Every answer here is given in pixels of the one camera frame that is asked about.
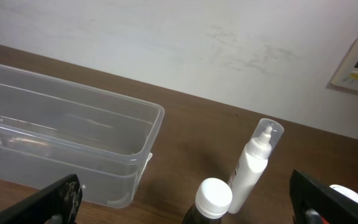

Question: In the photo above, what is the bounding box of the white spray bottle clear cap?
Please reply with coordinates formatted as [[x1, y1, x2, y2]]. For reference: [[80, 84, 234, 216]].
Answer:
[[227, 118, 284, 214]]

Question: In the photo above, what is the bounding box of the clear plastic container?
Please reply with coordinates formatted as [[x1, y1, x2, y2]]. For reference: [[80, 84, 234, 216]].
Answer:
[[0, 64, 165, 208]]

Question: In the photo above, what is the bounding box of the orange tube white cap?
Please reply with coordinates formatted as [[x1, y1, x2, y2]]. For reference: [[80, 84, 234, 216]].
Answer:
[[330, 184, 358, 203]]

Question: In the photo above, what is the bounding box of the dark bottle white cap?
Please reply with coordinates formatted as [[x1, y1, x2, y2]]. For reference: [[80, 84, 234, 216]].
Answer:
[[181, 178, 232, 224]]

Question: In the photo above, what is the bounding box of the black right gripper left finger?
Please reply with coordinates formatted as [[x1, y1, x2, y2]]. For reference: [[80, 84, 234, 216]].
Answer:
[[0, 174, 83, 224]]

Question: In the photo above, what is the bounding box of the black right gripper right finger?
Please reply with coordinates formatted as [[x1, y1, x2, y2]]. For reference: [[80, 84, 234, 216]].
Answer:
[[290, 170, 358, 224]]

